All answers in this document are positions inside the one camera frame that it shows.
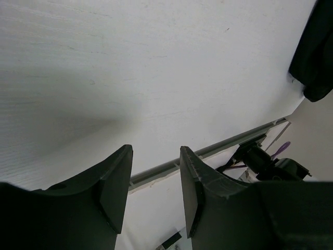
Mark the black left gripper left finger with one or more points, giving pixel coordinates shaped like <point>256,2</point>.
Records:
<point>83,212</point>

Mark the black skirt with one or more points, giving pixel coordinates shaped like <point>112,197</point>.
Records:
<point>312,61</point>

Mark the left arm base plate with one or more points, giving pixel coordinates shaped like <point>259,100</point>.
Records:
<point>175,242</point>

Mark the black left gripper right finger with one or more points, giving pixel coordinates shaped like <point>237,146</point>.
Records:
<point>278,213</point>

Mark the aluminium table edge rail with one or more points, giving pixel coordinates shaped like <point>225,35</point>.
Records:
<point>161,171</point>

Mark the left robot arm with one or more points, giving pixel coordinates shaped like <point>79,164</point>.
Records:
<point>273,164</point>

